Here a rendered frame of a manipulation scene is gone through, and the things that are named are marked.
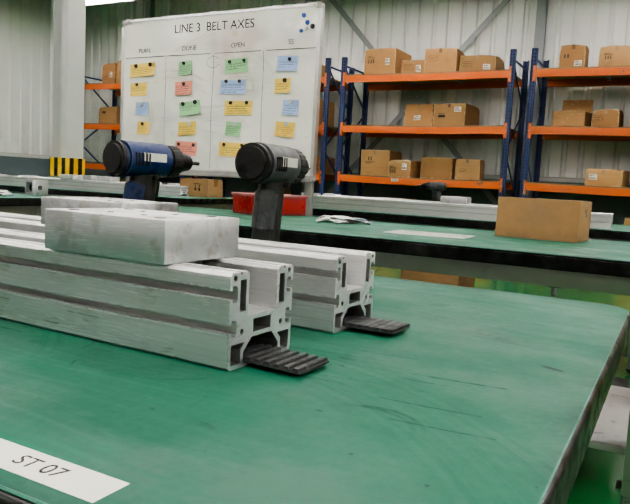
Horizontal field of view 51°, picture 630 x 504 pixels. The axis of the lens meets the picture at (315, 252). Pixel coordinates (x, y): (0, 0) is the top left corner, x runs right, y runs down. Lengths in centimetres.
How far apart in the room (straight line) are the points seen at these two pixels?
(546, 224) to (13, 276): 210
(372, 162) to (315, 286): 1034
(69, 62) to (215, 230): 877
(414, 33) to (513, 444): 1169
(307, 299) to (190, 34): 375
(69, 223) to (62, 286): 7
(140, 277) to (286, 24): 346
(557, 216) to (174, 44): 278
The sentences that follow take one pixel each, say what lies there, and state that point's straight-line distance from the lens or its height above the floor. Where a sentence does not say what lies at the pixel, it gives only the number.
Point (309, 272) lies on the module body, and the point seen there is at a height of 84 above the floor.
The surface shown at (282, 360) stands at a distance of 59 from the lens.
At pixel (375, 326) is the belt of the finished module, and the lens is 75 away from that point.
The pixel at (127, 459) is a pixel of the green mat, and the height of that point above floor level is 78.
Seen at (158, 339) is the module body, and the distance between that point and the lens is 63.
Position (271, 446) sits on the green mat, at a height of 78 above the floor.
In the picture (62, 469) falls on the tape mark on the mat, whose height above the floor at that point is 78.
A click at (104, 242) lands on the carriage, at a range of 66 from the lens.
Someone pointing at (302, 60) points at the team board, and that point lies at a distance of 394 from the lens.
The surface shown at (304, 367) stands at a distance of 58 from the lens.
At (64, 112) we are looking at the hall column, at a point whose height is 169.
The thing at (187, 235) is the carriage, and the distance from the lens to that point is 62.
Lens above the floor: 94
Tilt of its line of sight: 6 degrees down
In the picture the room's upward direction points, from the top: 3 degrees clockwise
